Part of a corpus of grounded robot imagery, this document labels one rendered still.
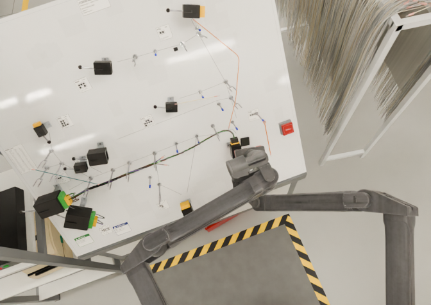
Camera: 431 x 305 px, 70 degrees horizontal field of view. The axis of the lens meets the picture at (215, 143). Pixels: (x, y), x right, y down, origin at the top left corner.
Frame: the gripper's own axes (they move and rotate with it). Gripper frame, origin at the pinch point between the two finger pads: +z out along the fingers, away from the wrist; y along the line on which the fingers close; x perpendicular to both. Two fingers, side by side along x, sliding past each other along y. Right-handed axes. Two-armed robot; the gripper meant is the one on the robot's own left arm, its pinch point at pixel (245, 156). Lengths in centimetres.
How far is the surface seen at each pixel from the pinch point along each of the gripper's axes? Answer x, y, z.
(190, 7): -53, 11, -9
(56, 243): 29, 93, 53
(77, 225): 16, 68, 17
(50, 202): 4, 74, 11
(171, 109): -22.4, 23.5, 6.9
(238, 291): 98, 1, 95
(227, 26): -49.1, -2.7, 2.5
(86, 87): -36, 53, 8
